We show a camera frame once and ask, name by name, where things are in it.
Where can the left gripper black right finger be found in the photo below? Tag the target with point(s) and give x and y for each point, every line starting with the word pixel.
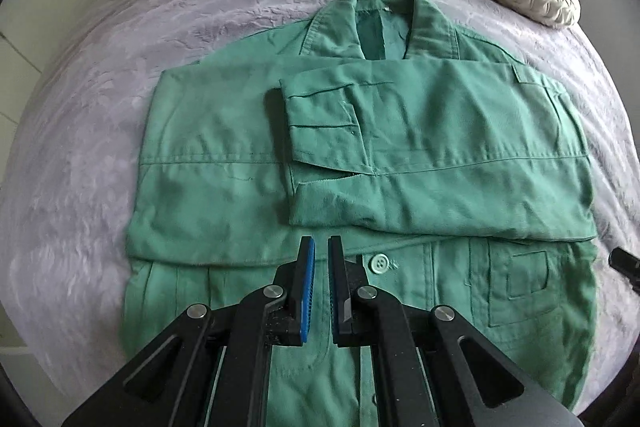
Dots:
pixel 354 302

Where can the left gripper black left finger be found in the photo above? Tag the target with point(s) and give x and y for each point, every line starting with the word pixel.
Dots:
pixel 289 325

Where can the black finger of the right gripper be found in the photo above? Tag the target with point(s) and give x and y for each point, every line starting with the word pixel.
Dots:
pixel 627 265

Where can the green work jacket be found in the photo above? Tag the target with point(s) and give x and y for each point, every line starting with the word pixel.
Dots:
pixel 454 174

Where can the lavender plush bed blanket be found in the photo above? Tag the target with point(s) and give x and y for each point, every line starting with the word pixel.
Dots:
pixel 68 188

